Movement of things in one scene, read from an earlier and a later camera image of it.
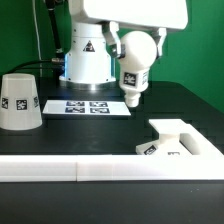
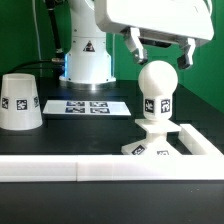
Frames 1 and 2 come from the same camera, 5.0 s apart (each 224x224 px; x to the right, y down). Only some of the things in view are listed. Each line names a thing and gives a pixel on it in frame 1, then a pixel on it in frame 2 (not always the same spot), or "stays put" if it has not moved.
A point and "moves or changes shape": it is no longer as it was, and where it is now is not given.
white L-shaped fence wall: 205,163 stays put
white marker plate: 86,107 stays put
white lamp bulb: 140,51 → 157,80
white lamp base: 175,138 moves or changes shape
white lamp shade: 20,108 stays put
